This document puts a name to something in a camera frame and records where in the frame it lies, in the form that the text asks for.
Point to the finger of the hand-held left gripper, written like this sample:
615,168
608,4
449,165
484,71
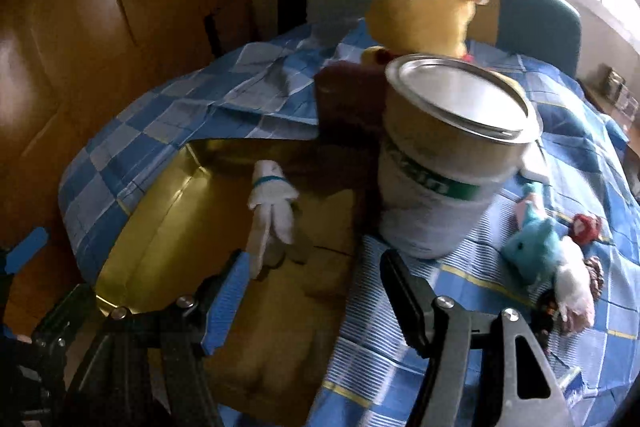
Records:
27,248

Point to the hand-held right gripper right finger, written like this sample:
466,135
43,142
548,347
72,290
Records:
400,302

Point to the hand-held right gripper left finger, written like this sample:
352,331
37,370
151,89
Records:
225,302

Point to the gold metal tray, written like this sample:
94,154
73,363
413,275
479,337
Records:
165,227

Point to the small white plush doll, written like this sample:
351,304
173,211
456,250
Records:
272,207

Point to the blue checked bedsheet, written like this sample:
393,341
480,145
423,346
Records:
370,357

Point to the blue elephant plush toy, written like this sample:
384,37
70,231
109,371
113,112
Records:
535,247

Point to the white metal milk powder can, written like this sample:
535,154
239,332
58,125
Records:
440,157

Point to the white fluffy toy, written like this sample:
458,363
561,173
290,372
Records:
575,294

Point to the brown satin scrunchie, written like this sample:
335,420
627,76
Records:
595,276

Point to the red plush toy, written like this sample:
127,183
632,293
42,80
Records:
585,228

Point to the dark brown box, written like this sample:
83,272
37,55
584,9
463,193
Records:
345,107

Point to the wooden wardrobe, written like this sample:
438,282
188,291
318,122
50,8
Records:
100,32

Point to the wooden side desk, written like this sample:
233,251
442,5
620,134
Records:
605,107

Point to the yellow giraffe plush toy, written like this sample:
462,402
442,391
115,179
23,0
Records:
420,12

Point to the clear plastic boxes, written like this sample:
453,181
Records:
620,89

